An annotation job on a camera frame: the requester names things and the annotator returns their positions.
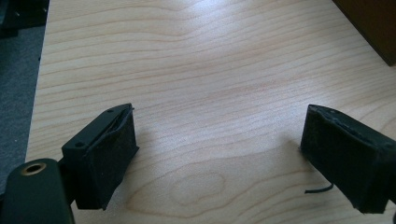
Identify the black stand base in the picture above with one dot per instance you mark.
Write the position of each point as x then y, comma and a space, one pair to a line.
21, 14

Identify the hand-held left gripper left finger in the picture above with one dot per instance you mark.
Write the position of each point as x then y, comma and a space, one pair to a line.
102, 155

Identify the brown wooden compartment box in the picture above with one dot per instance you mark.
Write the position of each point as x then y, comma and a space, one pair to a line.
373, 25

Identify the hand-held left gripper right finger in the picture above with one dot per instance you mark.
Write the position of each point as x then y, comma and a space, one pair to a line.
351, 155

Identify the thin black loose strand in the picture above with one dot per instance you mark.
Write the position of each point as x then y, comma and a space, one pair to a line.
320, 190

